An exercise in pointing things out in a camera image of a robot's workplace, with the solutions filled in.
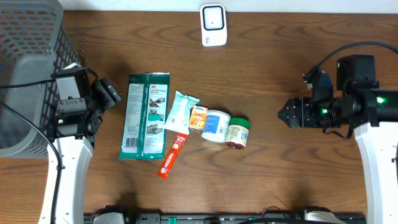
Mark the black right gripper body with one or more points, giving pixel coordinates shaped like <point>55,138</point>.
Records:
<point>324,114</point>

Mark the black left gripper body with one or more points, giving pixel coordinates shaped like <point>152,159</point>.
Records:
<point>105,97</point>

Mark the green lid white jar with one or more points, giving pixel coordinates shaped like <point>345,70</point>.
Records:
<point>237,133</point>

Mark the green white gloves packet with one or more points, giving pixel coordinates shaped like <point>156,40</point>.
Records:
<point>146,112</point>

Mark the white blue label jar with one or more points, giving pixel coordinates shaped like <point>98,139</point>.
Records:
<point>216,126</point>

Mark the light green snack packet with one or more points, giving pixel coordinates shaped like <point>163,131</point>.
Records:
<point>179,116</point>

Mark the small orange box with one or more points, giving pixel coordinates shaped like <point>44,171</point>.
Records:
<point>198,117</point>

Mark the red white snack packet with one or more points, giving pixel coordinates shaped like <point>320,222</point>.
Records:
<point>172,155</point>

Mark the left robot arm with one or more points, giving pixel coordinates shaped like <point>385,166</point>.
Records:
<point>71,135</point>

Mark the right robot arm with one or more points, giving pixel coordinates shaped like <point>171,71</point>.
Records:
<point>370,113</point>

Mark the white barcode scanner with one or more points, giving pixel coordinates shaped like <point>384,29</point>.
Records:
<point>213,25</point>

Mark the grey plastic mesh basket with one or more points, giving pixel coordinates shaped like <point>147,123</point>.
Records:
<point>34,46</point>

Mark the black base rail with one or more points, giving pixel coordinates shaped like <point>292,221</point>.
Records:
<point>272,214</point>

